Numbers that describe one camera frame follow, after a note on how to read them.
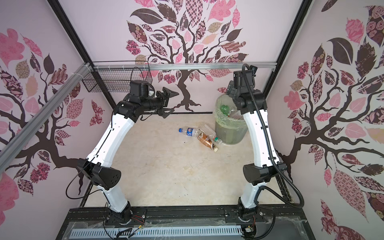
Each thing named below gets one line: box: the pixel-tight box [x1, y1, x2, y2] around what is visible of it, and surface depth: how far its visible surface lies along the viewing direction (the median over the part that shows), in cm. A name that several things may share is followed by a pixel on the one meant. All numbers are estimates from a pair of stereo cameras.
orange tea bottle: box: [197, 132, 219, 153], surface depth 100 cm
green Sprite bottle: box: [220, 104, 232, 118], surface depth 100 cm
